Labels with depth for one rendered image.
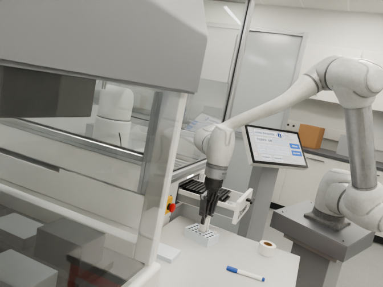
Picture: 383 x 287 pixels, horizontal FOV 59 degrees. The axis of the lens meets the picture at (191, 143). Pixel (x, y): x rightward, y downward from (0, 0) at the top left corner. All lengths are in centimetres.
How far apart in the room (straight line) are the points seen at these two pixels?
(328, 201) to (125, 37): 142
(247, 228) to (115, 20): 232
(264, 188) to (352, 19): 331
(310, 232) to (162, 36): 131
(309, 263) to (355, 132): 73
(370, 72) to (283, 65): 198
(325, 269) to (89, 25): 161
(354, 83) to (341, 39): 394
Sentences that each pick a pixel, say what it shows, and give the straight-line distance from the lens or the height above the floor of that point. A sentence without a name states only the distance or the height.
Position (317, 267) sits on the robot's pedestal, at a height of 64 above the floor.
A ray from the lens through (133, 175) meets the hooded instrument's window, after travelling 67.
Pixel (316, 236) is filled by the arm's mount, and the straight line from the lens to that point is 172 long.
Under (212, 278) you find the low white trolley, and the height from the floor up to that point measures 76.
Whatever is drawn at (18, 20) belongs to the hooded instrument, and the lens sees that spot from 39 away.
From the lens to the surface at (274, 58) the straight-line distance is 331.
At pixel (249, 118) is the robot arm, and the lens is 147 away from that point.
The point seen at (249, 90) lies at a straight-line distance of 332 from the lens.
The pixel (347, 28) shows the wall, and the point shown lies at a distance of 532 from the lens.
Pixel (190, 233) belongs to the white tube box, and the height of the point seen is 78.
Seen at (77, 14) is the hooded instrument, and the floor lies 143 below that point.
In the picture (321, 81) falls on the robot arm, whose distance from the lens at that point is 149.
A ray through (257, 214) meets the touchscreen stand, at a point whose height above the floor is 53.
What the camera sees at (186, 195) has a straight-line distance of 162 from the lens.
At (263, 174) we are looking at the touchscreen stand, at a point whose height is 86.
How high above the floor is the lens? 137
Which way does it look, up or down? 9 degrees down
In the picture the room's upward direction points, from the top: 11 degrees clockwise
